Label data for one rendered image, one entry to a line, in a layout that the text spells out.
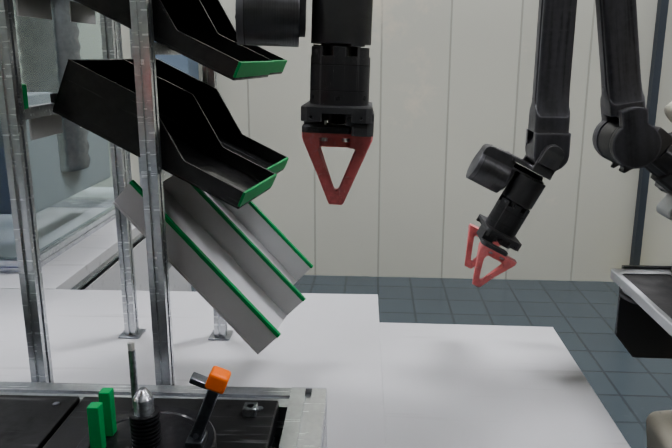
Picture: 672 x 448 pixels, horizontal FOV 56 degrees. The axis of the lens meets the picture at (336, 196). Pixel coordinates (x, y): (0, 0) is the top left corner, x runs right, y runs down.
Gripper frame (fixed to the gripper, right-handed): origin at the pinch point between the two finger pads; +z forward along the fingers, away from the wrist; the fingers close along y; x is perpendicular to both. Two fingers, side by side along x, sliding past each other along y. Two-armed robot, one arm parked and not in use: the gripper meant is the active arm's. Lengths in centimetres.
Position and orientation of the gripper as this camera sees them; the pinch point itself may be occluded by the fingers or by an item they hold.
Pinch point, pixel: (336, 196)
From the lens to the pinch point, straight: 62.9
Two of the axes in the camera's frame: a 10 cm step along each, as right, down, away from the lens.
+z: -0.3, 9.8, 2.1
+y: -0.5, 2.1, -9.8
